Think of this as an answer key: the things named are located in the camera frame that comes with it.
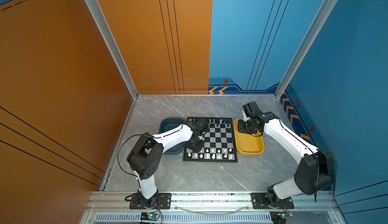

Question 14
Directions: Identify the aluminium corner post left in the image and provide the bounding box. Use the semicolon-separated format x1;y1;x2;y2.
84;0;138;100

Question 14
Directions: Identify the teal plastic tray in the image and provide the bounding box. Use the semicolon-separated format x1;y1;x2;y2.
158;118;186;155

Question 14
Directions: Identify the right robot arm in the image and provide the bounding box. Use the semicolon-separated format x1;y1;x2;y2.
237;101;335;208

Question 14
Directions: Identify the left green circuit board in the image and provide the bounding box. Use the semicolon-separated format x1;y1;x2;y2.
139;212;163;224

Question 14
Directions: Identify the aluminium corner post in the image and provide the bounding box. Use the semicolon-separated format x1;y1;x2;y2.
84;0;138;100
274;0;338;100

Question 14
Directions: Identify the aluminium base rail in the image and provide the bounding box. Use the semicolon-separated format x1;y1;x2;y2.
80;191;346;224

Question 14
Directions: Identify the black white chessboard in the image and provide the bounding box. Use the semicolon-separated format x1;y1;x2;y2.
183;118;238;163

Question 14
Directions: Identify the right green circuit board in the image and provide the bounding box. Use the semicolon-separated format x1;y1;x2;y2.
270;212;294;224

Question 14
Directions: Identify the yellow plastic tray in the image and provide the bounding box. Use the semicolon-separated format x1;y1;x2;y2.
233;119;265;156

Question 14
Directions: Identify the green circuit board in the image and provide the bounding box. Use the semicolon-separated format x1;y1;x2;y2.
270;212;294;224
139;212;163;224

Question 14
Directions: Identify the aluminium corner post right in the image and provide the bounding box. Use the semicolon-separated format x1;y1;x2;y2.
274;0;338;100

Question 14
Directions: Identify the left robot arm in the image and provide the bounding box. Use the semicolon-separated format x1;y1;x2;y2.
127;118;208;207

